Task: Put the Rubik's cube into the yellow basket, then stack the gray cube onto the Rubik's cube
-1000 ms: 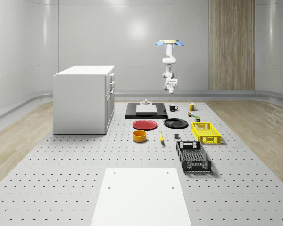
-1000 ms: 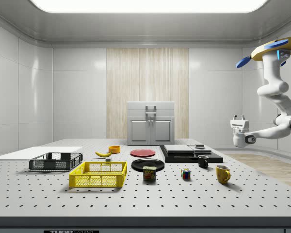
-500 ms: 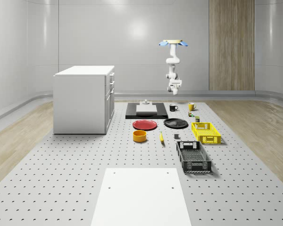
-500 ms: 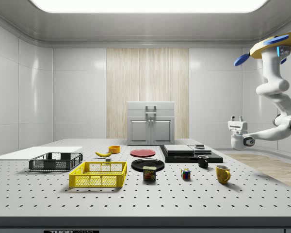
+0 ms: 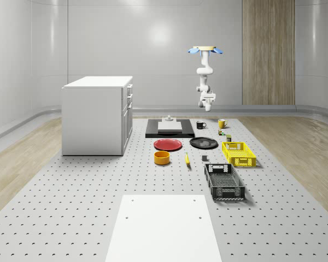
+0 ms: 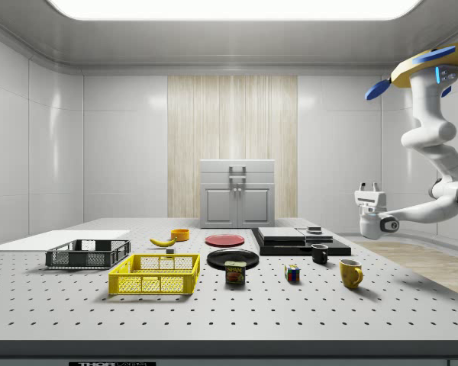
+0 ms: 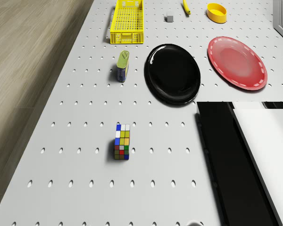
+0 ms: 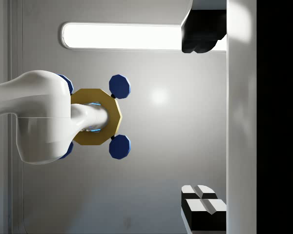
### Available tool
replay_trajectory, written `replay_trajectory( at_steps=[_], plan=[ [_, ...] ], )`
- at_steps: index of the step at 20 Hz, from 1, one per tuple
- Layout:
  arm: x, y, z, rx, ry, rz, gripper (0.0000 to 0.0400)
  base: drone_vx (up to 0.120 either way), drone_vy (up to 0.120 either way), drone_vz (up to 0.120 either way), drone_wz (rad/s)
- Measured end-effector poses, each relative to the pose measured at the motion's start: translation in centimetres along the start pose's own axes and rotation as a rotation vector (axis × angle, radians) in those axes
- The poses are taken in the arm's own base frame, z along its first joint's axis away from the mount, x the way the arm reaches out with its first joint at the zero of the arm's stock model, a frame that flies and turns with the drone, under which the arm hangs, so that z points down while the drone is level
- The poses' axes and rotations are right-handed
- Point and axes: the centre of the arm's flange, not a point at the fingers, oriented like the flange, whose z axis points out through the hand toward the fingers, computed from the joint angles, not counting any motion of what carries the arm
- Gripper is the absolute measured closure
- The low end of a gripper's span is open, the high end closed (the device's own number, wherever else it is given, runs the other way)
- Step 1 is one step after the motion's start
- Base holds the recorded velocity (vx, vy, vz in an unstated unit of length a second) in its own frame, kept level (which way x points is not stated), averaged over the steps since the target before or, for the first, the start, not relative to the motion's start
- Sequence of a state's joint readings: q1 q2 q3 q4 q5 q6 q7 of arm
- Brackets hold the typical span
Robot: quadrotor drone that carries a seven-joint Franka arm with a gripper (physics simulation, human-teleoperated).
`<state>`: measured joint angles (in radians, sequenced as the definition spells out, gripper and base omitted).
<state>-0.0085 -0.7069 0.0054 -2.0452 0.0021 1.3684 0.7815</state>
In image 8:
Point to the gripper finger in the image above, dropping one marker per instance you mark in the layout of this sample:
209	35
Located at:
205	29
205	217

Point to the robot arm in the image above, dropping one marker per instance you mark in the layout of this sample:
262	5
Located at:
44	117

